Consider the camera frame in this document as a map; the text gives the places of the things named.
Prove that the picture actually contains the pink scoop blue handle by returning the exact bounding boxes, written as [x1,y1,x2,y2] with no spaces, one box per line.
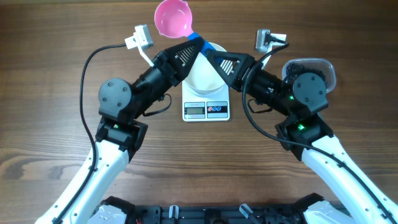
[154,0,200,40]

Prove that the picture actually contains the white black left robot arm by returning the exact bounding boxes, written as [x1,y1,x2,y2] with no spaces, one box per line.
[37,37,205,223]

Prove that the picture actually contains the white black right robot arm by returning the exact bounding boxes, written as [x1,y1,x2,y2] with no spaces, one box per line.
[206,50,397,223]

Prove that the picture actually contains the white bowl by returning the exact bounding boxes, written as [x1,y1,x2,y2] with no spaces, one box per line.
[183,52,225,95]

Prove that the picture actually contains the white digital kitchen scale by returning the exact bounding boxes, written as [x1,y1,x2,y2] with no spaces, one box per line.
[182,81,230,122]

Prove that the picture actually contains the clear plastic container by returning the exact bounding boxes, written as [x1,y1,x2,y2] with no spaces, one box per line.
[282,58,336,93]

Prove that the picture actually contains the black beans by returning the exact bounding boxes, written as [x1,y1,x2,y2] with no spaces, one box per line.
[282,62,327,92]

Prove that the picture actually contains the black right camera cable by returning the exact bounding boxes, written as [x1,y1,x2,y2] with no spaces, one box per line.
[241,35,398,224]

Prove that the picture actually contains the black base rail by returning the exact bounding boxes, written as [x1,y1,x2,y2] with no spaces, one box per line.
[93,192,352,224]

